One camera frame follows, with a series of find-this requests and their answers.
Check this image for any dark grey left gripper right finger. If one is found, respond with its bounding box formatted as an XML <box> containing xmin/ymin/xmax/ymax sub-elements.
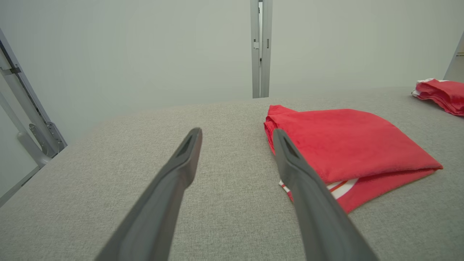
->
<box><xmin>272</xmin><ymin>128</ymin><xmax>380</xmax><ymax>261</ymax></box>

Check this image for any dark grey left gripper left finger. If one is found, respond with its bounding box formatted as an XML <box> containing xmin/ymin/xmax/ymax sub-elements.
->
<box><xmin>94</xmin><ymin>127</ymin><xmax>203</xmax><ymax>261</ymax></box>

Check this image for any red basketball jersey number 23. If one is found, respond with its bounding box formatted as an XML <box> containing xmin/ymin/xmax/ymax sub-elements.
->
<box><xmin>264</xmin><ymin>105</ymin><xmax>443</xmax><ymax>214</ymax></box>

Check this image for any red garment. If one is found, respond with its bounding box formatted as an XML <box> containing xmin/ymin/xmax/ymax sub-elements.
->
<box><xmin>411</xmin><ymin>78</ymin><xmax>464</xmax><ymax>117</ymax></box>

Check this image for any grey partition post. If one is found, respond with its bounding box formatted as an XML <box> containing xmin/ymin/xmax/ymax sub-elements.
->
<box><xmin>250</xmin><ymin>0</ymin><xmax>273</xmax><ymax>99</ymax></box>

